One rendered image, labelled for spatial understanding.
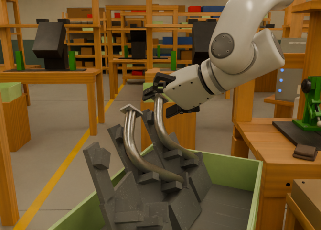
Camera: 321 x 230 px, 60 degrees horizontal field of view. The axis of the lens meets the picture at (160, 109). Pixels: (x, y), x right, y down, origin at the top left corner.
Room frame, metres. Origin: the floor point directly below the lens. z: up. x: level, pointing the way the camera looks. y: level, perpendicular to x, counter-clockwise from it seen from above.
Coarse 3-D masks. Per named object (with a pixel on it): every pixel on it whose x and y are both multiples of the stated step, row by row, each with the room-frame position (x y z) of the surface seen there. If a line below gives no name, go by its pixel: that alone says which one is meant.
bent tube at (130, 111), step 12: (120, 108) 0.76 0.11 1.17; (132, 108) 0.75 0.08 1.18; (132, 120) 0.73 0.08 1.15; (132, 132) 0.70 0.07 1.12; (132, 144) 0.68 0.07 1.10; (132, 156) 0.67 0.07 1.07; (144, 168) 0.67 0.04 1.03; (156, 168) 0.70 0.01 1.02; (168, 180) 0.73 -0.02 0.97; (180, 180) 0.75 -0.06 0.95
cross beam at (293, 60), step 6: (288, 54) 1.66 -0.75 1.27; (294, 54) 1.65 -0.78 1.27; (300, 54) 1.65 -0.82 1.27; (288, 60) 1.66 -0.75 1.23; (294, 60) 1.65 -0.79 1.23; (300, 60) 1.65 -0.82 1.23; (282, 66) 1.66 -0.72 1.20; (288, 66) 1.66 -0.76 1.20; (294, 66) 1.65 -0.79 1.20; (300, 66) 1.65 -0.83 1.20
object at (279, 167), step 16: (272, 160) 1.00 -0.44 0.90; (288, 160) 1.00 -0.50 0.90; (304, 160) 1.00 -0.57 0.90; (320, 160) 1.00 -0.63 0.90; (272, 176) 0.98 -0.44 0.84; (288, 176) 0.98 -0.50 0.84; (304, 176) 0.97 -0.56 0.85; (320, 176) 0.97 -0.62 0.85; (272, 192) 0.98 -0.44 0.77; (288, 192) 0.98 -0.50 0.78
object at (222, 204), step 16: (208, 192) 0.86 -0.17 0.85; (224, 192) 0.86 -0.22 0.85; (240, 192) 0.86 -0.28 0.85; (208, 208) 0.76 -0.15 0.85; (224, 208) 0.76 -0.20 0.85; (240, 208) 0.76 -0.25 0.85; (192, 224) 0.69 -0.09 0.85; (208, 224) 0.69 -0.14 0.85; (224, 224) 0.69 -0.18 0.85; (240, 224) 0.69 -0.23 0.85
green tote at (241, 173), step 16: (208, 160) 0.93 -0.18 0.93; (224, 160) 0.91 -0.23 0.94; (240, 160) 0.89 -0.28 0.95; (256, 160) 0.88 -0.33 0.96; (112, 176) 0.76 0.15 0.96; (224, 176) 0.91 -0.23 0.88; (240, 176) 0.89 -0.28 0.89; (256, 176) 0.87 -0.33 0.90; (256, 192) 0.67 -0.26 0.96; (80, 208) 0.61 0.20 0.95; (96, 208) 0.67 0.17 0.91; (256, 208) 0.67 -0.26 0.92; (64, 224) 0.56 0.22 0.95; (80, 224) 0.60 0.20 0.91; (96, 224) 0.66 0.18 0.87
